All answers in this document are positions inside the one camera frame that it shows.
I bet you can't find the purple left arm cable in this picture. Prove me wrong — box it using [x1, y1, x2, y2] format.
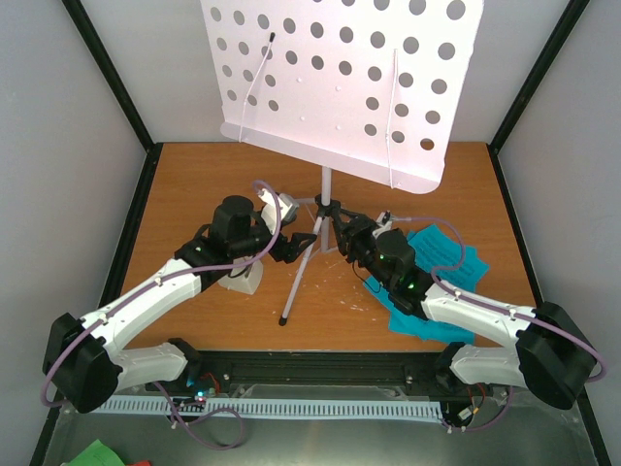
[41, 180, 283, 448]

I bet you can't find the blue sheet music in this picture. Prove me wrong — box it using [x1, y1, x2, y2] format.
[364, 224, 490, 313]
[385, 307, 474, 344]

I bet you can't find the red paper piece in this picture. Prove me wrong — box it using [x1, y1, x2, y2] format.
[127, 460, 152, 466]

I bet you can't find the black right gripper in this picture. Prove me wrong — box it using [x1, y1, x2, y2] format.
[332, 207, 394, 289]

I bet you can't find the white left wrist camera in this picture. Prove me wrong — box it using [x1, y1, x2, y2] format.
[258, 188, 300, 234]

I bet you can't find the black aluminium frame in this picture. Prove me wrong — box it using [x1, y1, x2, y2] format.
[61, 1, 611, 465]

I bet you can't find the white tripod music stand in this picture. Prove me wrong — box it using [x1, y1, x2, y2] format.
[199, 0, 486, 327]

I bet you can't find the white metronome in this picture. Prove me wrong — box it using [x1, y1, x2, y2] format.
[217, 256, 264, 295]

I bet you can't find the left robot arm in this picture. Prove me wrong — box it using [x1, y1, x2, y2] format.
[43, 189, 316, 414]

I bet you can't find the light blue cable duct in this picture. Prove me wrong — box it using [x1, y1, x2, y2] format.
[95, 395, 442, 423]

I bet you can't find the green paper sheet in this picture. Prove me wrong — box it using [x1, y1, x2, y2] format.
[63, 440, 125, 466]

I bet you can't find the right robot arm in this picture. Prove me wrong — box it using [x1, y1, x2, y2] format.
[327, 204, 605, 410]

